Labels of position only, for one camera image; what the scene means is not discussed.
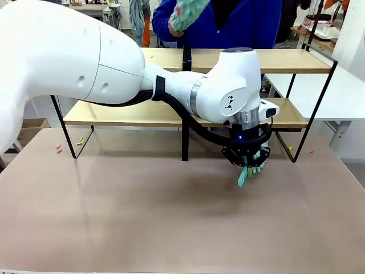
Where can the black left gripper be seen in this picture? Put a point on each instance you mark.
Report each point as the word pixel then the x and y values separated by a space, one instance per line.
pixel 245 140

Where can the teal chenille duster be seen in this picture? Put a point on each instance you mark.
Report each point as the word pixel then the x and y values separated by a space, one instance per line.
pixel 188 14
pixel 242 178

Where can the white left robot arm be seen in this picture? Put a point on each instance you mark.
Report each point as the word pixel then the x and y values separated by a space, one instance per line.
pixel 57 57

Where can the right forearm in blue sleeve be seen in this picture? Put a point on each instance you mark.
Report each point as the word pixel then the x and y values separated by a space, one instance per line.
pixel 164 38

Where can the person's right hand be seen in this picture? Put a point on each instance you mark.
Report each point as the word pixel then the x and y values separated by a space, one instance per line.
pixel 174 31

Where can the white side table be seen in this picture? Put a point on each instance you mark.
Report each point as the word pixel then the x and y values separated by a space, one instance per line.
pixel 328 94

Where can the long wooden shelf board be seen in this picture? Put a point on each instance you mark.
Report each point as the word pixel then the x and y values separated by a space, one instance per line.
pixel 285 61

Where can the short wooden shelf board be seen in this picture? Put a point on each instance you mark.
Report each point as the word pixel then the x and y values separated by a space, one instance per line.
pixel 128 114

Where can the person in blue jacket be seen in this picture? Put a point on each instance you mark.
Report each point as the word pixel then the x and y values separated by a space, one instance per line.
pixel 251 23

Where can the wooden background desk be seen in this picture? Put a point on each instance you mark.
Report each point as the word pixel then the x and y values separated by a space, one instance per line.
pixel 322 42

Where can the black stand pole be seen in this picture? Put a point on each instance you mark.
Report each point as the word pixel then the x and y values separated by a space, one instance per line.
pixel 316 25

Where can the orange garment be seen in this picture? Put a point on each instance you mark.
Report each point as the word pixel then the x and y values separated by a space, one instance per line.
pixel 146 31

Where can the orange cloth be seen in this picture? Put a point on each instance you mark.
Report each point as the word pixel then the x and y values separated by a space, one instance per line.
pixel 333 4

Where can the hanging teal cloth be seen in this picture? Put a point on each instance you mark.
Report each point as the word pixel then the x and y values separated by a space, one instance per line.
pixel 136 17

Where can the white background table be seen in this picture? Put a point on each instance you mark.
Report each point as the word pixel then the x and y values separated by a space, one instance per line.
pixel 94 7

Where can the cardboard box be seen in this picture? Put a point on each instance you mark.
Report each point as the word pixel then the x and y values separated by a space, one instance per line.
pixel 31 132

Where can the black metal shelf frame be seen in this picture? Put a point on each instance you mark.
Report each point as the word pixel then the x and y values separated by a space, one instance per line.
pixel 185 145

